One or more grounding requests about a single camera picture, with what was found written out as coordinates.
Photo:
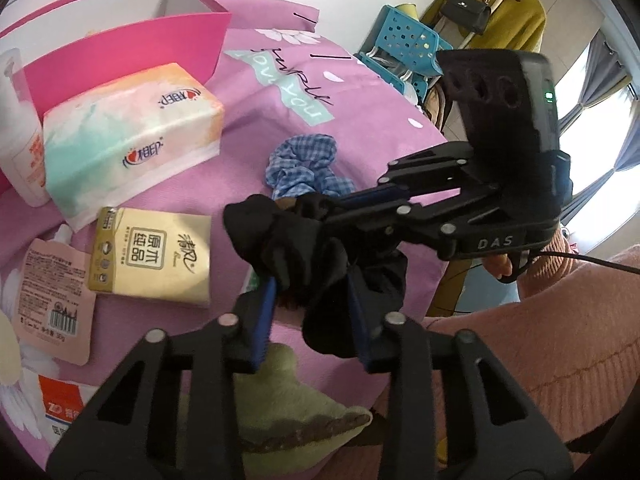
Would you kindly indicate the white lotion bottle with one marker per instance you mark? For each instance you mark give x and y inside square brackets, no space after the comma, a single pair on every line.
[22,150]

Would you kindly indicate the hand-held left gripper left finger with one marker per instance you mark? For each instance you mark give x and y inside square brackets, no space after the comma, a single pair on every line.
[264,321]

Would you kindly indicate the black scrunchie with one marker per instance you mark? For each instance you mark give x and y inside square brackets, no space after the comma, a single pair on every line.
[280,245]

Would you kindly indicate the pink spout pouch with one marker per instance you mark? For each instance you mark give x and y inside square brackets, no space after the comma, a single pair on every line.
[50,290]

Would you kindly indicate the pastel tissue pack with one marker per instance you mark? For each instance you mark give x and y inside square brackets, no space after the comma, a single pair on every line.
[125,135]

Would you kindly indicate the yellow tissue pack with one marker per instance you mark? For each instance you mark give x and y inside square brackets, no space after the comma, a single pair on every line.
[150,255]

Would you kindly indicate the green plush toy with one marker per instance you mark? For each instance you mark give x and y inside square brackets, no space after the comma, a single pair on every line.
[290,400]

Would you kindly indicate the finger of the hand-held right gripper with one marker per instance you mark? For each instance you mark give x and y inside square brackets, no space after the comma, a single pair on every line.
[400,222]
[425,170]

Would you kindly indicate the blue gingham scrunchie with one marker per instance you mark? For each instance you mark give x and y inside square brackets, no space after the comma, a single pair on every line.
[300,160]

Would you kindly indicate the person's right forearm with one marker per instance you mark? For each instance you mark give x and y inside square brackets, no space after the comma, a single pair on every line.
[550,335]

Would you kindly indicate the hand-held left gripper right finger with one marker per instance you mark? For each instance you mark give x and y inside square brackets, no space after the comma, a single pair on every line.
[358,312]

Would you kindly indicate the white orange packet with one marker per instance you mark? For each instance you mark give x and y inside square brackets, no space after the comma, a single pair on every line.
[65,405]

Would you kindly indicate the blue perforated plastic rack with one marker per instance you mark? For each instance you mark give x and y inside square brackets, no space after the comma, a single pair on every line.
[400,35]

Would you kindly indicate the pink printed bed sheet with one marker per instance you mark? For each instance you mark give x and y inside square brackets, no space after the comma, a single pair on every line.
[360,125]

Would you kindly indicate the person's right hand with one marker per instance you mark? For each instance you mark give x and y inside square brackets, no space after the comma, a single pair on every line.
[501,266]

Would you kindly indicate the black handbag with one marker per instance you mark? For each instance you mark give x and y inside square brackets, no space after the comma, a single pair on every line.
[462,10]

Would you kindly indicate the grey curtain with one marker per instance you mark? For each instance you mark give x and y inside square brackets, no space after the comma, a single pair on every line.
[605,65]

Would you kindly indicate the pink storage box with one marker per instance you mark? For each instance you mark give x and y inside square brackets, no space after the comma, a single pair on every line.
[125,50]

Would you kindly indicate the mustard coat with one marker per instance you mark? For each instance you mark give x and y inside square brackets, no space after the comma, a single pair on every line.
[520,20]

